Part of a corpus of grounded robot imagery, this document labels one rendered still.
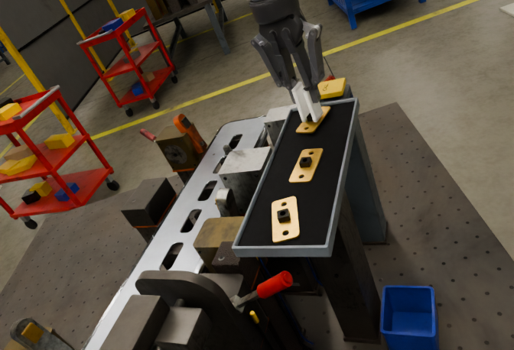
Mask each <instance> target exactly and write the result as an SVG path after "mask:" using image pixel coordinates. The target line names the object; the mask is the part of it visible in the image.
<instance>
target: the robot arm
mask: <svg viewBox="0 0 514 350"><path fill-rule="evenodd" d="M249 6H250V8H251V11H252V14H253V17H254V19H255V22H256V23H258V24H259V33H258V34H257V35H256V36H255V37H254V38H253V39H251V41H250V43H251V45H252V46H253V47H254V48H255V49H256V50H257V51H258V52H259V54H260V56H261V58H262V59H263V61H264V63H265V65H266V67H267V69H268V71H269V72H270V74H271V76H272V78H273V80H274V81H275V84H276V86H277V87H279V88H280V87H282V86H283V87H285V88H286V89H287V90H288V91H289V94H290V97H291V100H292V102H293V103H294V104H296V105H297V107H298V111H299V114H300V116H301V120H302V122H306V121H307V116H308V115H309V113H311V116H312V119H313V121H314V122H317V121H318V120H319V118H320V117H321V116H322V114H323V110H322V108H321V106H320V102H319V101H320V99H321V95H320V91H319V89H318V86H317V85H318V84H319V83H320V81H321V80H322V79H323V78H324V77H325V72H324V61H323V54H322V48H321V42H320V35H321V31H322V25H321V24H320V23H317V24H315V25H314V24H310V23H308V22H306V19H305V18H304V16H303V15H302V14H301V12H300V4H299V1H298V0H250V1H249ZM304 32H305V38H307V48H308V53H309V57H308V55H307V52H306V50H305V47H304V39H303V37H302V35H303V33H304ZM291 54H292V56H293V58H294V61H295V63H296V65H297V68H298V71H299V73H300V74H301V78H302V80H303V82H304V85H305V87H303V84H302V82H298V80H299V78H297V77H296V74H295V71H294V66H293V63H292V59H291Z"/></svg>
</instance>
